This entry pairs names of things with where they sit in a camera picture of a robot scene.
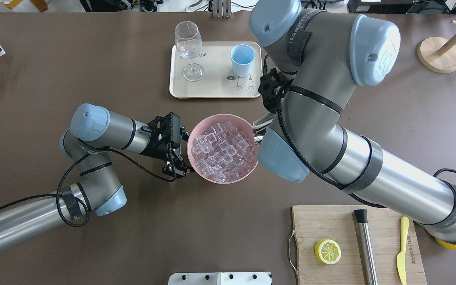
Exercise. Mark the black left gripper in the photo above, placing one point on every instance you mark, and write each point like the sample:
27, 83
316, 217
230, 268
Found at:
157, 149

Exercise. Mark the yellow plastic knife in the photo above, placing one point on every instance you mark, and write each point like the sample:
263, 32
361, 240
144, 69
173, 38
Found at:
401, 256

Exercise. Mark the clear wine glass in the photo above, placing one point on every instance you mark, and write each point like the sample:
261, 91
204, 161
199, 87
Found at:
189, 45

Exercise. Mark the pink bowl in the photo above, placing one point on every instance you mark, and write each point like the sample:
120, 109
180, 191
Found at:
222, 148

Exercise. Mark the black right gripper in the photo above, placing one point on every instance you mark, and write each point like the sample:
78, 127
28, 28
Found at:
259, 126

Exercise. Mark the wooden cup stand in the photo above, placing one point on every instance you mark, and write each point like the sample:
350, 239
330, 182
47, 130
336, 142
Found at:
438, 54

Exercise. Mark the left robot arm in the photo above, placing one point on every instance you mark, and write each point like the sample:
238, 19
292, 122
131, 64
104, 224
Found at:
91, 185

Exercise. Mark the yellow lemon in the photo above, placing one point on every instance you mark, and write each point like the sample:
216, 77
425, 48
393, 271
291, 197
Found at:
444, 244

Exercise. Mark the clear ice cubes pile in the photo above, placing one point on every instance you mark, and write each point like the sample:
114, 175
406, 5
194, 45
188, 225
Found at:
223, 148

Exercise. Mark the cream serving tray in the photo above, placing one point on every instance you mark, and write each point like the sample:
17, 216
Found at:
219, 81

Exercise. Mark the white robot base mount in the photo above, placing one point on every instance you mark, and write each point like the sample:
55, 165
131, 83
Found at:
221, 278

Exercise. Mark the steel muddler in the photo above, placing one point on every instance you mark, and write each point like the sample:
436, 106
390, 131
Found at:
367, 252

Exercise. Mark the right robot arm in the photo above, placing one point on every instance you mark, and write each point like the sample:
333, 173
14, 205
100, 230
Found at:
362, 111

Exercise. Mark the metal ice scoop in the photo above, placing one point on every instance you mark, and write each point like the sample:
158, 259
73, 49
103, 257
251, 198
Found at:
259, 126

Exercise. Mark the blue cup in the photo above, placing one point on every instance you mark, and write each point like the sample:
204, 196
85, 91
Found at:
242, 57

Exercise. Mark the half lemon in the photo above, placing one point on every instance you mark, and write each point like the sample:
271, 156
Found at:
328, 251

